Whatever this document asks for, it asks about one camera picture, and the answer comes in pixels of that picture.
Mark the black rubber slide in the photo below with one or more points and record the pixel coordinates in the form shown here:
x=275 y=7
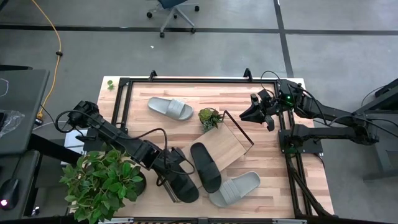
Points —
x=186 y=191
x=206 y=168

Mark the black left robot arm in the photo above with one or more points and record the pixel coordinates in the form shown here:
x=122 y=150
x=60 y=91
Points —
x=109 y=130

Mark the white flat panel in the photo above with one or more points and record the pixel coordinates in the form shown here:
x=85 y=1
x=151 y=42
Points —
x=72 y=141

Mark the small green leaf sprig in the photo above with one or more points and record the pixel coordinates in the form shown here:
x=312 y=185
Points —
x=110 y=85

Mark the dark grey desk stand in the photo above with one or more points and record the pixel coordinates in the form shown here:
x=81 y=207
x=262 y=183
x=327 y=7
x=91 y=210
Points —
x=385 y=149

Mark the light grey rubber slide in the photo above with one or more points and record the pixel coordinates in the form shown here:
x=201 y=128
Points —
x=236 y=188
x=169 y=108

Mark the small potted succulent plant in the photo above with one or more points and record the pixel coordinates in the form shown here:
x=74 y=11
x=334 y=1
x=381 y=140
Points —
x=210 y=117

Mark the leafy green potted plant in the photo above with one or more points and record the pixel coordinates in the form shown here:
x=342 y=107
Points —
x=99 y=183

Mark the clear plastic bag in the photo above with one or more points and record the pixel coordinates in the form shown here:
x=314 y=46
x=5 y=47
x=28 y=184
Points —
x=9 y=123

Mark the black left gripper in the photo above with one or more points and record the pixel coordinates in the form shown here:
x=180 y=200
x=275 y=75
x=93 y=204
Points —
x=172 y=161

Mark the black aluminium table frame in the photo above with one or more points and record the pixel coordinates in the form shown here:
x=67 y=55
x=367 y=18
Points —
x=199 y=80

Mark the office chair with wheels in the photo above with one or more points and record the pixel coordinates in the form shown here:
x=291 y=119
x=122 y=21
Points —
x=175 y=9

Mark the black computer mouse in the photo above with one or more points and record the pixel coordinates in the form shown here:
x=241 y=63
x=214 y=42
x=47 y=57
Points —
x=8 y=194

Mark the wooden shelf with black frame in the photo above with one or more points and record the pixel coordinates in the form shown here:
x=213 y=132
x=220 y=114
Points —
x=227 y=146

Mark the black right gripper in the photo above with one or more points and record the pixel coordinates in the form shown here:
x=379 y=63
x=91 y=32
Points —
x=270 y=107

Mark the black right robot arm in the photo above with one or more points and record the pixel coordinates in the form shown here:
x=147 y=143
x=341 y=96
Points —
x=326 y=109

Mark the dark grey low desk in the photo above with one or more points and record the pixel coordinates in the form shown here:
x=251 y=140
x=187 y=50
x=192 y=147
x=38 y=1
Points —
x=18 y=168

